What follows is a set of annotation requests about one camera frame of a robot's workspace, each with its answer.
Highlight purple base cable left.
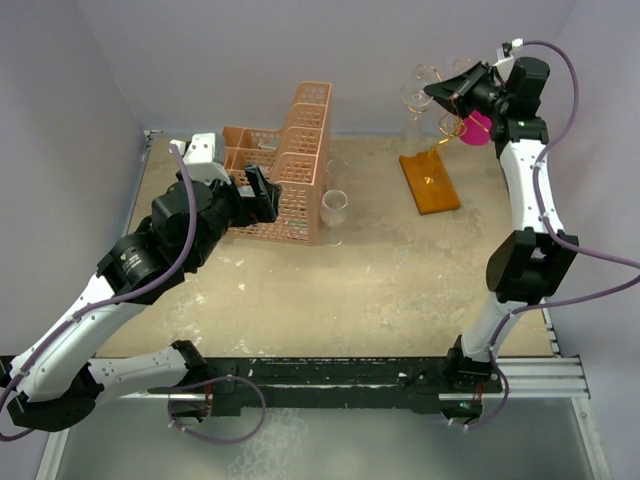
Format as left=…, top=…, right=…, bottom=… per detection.
left=167, top=375, right=267, bottom=444

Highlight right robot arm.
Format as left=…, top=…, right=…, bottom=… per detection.
left=424, top=57, right=579, bottom=391

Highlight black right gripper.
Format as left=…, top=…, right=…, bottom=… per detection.
left=425, top=61, right=511, bottom=120

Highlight pink wine glass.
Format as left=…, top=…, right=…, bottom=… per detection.
left=459, top=111, right=492, bottom=146

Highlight gold wire wine glass rack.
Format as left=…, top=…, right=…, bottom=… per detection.
left=402, top=62, right=496, bottom=184

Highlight clear wine glass back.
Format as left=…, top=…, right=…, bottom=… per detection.
left=400, top=78, right=432, bottom=147

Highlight clear flute wine glass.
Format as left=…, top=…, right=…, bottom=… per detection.
left=325, top=159, right=349, bottom=191

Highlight wooden rack base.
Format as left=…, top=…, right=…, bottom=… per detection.
left=399, top=150, right=461, bottom=215

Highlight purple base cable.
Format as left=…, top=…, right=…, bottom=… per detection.
left=167, top=375, right=267, bottom=444
left=448, top=362, right=510, bottom=431

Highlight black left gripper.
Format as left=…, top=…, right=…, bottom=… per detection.
left=188, top=164, right=279, bottom=269

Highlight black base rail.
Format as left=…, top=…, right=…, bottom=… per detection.
left=152, top=356, right=502, bottom=417

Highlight clear round wine glass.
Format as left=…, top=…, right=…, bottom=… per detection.
left=320, top=190, right=348, bottom=247

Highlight clear wine glass far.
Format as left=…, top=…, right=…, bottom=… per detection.
left=413, top=64, right=442, bottom=84

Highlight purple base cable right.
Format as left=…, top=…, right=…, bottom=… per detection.
left=448, top=362, right=510, bottom=431

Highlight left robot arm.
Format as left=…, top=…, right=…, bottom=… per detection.
left=1, top=165, right=282, bottom=433

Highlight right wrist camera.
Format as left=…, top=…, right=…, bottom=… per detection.
left=493, top=38, right=524, bottom=80

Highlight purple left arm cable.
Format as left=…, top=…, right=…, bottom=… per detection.
left=0, top=145, right=197, bottom=441

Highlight peach plastic file organizer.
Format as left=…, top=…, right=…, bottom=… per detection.
left=222, top=82, right=332, bottom=245

